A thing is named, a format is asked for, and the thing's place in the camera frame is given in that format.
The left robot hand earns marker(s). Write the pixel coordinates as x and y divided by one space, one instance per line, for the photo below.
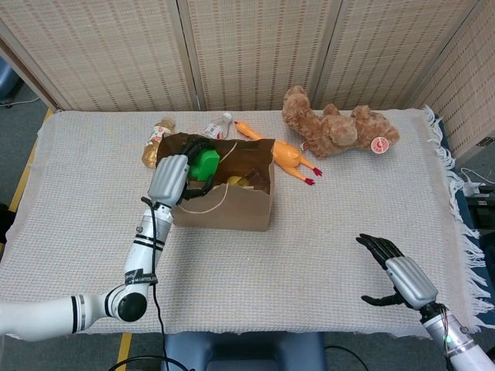
168 179

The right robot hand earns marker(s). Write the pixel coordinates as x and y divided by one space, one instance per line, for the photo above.
414 282

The green plastic toy brick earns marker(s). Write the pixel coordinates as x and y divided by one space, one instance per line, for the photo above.
205 164

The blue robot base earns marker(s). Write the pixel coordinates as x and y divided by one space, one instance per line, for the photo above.
239 351

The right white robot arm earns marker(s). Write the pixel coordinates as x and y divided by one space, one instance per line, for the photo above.
456 340

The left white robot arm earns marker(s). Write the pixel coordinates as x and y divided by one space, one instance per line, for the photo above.
143 247

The amber tea bottle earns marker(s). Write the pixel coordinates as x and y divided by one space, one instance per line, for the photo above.
152 150

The small clear red-label bottle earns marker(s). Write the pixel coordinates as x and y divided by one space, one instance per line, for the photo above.
214 127

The brown paper bag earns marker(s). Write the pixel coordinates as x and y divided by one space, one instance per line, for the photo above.
232 210

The black equipment case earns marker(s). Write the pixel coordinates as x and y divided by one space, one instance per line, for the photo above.
483 212

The white woven tablecloth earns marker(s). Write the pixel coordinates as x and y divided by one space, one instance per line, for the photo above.
348 208

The orange rubber chicken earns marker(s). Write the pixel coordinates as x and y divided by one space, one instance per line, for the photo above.
286 154

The woven folding screen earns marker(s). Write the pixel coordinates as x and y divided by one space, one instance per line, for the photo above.
251 50

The brown teddy bear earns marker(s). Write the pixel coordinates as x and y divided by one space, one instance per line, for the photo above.
328 127

